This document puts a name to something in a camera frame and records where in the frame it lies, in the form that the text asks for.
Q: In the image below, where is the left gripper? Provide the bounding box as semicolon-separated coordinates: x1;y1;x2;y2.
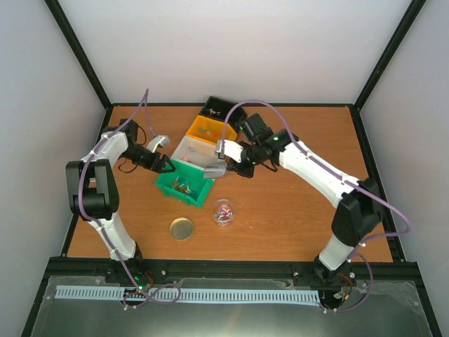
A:
121;145;173;174

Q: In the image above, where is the metal scoop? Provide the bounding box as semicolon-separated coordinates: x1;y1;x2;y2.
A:
203;161;227;179

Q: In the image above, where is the green plastic bin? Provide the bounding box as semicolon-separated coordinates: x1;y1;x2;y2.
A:
154;160;215;208

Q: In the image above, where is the white plastic bin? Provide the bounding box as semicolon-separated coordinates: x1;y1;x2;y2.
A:
171;136;220;170

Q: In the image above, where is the clear plastic jar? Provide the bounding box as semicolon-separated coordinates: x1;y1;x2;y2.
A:
212;199;236;227

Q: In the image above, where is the yellow plastic bin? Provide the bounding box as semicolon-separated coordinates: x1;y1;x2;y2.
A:
186;115;224;145

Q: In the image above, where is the gold jar lid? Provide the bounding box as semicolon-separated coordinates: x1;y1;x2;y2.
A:
169;217;194;241

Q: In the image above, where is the black plastic bin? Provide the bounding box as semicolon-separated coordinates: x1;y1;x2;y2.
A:
199;96;248;132

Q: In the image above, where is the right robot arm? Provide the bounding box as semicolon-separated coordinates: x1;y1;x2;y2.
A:
216;114;383;284

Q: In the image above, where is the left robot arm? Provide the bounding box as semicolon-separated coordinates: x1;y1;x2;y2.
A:
65;119;175;283

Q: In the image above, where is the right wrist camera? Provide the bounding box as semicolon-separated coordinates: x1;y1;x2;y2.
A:
215;139;244;164

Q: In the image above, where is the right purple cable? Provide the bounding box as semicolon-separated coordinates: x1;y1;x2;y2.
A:
221;99;412;314

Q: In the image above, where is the blue slotted cable duct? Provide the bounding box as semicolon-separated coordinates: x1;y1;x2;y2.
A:
54;285;320;306

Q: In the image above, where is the black aluminium front rail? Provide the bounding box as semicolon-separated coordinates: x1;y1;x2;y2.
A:
45;257;420;286

